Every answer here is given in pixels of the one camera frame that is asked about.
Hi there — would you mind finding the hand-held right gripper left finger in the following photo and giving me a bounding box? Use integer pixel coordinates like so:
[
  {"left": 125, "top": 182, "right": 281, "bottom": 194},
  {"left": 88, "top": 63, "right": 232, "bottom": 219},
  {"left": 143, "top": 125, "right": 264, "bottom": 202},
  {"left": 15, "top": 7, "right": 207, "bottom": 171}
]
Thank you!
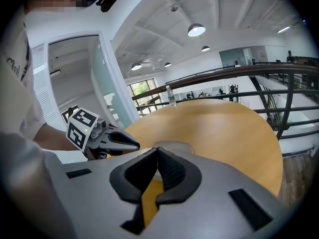
[{"left": 61, "top": 147, "right": 160, "bottom": 239}]

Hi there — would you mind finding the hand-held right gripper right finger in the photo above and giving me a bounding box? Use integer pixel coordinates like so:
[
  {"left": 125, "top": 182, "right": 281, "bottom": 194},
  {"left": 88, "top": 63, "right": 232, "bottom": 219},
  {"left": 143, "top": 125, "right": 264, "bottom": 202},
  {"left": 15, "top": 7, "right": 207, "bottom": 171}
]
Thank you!
[{"left": 136, "top": 146, "right": 302, "bottom": 239}]

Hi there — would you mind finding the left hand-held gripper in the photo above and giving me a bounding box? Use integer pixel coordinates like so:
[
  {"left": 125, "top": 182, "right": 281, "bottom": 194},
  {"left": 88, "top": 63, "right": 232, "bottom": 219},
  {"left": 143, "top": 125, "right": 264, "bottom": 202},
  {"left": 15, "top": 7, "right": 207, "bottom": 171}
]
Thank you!
[{"left": 61, "top": 107, "right": 141, "bottom": 160}]

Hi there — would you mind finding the person's left forearm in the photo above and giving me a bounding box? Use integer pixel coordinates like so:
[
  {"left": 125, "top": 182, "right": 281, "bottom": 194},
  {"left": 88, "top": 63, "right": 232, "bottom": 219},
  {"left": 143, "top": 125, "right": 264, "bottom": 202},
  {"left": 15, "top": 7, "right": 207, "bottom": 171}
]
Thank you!
[{"left": 33, "top": 122, "right": 84, "bottom": 152}]

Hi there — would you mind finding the frosted glass door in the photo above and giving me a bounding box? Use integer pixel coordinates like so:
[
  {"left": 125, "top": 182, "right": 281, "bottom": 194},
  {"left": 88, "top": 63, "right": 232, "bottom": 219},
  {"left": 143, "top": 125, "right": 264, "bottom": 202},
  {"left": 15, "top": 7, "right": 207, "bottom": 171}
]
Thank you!
[{"left": 92, "top": 33, "right": 140, "bottom": 129}]

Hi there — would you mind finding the black framed window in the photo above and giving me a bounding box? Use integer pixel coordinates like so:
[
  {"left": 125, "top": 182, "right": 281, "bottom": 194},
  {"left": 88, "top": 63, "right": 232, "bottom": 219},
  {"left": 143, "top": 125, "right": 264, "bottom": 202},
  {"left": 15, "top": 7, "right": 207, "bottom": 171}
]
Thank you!
[{"left": 126, "top": 78, "right": 164, "bottom": 116}]

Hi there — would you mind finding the clear plastic water bottle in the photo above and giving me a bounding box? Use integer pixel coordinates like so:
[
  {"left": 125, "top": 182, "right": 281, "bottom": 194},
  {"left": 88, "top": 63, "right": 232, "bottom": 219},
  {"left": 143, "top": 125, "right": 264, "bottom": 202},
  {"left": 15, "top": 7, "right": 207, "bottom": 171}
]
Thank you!
[{"left": 165, "top": 85, "right": 177, "bottom": 108}]

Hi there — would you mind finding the white louvered panel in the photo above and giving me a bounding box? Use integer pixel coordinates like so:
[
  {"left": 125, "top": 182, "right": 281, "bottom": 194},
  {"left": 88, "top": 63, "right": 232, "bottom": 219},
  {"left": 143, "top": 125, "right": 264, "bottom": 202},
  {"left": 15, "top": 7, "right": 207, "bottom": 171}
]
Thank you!
[{"left": 31, "top": 43, "right": 88, "bottom": 164}]

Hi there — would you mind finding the person's beige printed shirt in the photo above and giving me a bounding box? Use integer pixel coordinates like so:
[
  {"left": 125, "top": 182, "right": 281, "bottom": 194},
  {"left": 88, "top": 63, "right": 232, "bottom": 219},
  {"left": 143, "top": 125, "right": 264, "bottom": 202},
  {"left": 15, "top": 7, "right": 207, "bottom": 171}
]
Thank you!
[{"left": 0, "top": 6, "right": 75, "bottom": 239}]

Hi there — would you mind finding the round wooden table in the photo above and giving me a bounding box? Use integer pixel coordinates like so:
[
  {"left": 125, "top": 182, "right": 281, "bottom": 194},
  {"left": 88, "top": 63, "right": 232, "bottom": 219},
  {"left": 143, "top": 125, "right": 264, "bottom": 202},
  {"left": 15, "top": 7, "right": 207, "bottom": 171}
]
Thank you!
[{"left": 131, "top": 63, "right": 319, "bottom": 156}]

